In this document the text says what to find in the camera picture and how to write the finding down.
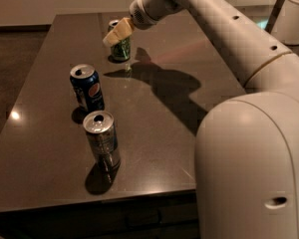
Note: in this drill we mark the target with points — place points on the silver Red Bull can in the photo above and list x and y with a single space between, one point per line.
101 133

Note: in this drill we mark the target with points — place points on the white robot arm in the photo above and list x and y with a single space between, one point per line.
247 148

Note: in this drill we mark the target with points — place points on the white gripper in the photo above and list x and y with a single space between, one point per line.
142 13

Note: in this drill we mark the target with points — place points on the blue Pepsi can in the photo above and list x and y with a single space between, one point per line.
86 84

